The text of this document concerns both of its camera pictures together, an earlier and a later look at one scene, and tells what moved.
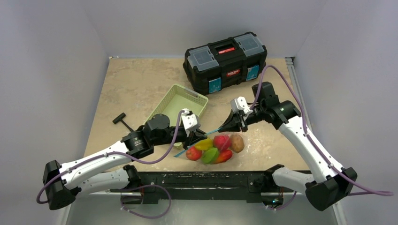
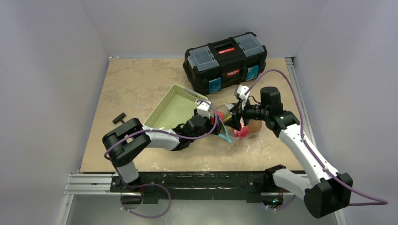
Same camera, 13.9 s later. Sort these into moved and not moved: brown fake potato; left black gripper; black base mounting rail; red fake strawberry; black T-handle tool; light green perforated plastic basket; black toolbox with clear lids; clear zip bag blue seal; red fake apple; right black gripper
Moved: red fake apple; left black gripper; brown fake potato; red fake strawberry; clear zip bag blue seal
Not moved: right black gripper; black base mounting rail; black T-handle tool; light green perforated plastic basket; black toolbox with clear lids
